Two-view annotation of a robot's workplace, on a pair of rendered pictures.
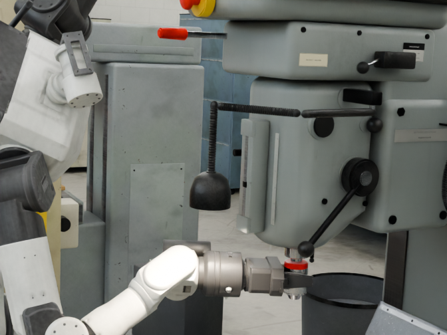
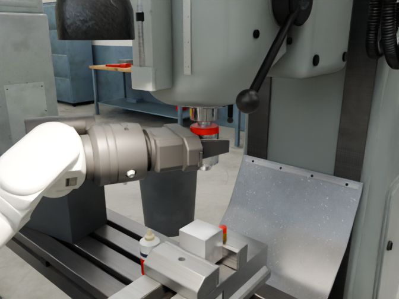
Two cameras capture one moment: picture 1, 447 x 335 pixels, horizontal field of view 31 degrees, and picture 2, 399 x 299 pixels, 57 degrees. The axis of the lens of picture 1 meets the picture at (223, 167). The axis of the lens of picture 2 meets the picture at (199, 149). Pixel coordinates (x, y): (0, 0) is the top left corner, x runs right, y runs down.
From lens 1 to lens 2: 1.03 m
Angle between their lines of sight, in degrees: 21
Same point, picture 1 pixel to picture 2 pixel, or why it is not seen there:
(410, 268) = (275, 121)
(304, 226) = (233, 72)
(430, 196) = (339, 34)
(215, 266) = (108, 145)
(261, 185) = (165, 17)
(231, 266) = (131, 142)
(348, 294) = not seen: hidden behind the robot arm
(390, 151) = not seen: outside the picture
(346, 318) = not seen: hidden behind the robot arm
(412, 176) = (330, 7)
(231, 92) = (66, 48)
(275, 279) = (191, 150)
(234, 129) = (70, 70)
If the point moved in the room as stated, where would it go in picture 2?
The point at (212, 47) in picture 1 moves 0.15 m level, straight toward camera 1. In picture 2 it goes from (50, 23) to (50, 22)
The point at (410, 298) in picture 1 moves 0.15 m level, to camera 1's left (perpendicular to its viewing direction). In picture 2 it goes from (275, 148) to (222, 154)
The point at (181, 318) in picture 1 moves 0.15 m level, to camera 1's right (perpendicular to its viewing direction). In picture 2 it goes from (63, 203) to (129, 193)
